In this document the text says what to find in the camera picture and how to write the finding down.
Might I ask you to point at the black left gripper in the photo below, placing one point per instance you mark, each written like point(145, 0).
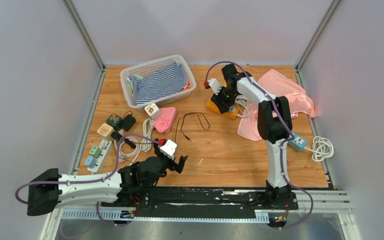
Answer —
point(177, 167)

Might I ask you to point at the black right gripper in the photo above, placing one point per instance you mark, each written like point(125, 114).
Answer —
point(218, 100)

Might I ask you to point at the pink triangular socket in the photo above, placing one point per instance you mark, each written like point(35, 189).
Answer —
point(164, 122)

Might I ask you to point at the white tiger cube socket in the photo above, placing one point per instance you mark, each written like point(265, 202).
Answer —
point(153, 111)

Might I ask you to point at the teal USB power strip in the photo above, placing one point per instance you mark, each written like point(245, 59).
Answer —
point(298, 143)

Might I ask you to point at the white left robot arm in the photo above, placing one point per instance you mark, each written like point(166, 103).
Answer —
point(51, 189)

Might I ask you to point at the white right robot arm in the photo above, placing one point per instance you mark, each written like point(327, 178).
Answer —
point(274, 123)

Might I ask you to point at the dark green cube socket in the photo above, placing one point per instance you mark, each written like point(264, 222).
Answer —
point(115, 121)

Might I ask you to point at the beige cube socket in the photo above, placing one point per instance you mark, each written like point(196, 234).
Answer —
point(105, 131)

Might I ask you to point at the green plug adapter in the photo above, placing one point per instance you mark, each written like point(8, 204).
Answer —
point(95, 151)

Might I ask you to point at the light blue plug adapter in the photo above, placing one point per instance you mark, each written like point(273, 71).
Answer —
point(90, 161)

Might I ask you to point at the blue striped cloth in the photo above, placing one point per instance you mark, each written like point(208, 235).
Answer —
point(170, 80)

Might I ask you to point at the white plastic basket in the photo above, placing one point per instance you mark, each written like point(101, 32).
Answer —
point(147, 68)

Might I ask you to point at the black power adapter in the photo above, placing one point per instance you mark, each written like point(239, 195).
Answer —
point(128, 122)

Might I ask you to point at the white power strip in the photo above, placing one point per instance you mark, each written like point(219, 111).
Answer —
point(106, 147)

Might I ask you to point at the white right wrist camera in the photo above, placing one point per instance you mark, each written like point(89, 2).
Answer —
point(214, 85)

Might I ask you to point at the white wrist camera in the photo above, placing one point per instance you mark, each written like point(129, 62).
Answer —
point(169, 148)
point(214, 85)

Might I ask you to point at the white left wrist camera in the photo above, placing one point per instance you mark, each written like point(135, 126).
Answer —
point(169, 148)

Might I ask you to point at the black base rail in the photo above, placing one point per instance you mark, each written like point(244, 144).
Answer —
point(197, 202)

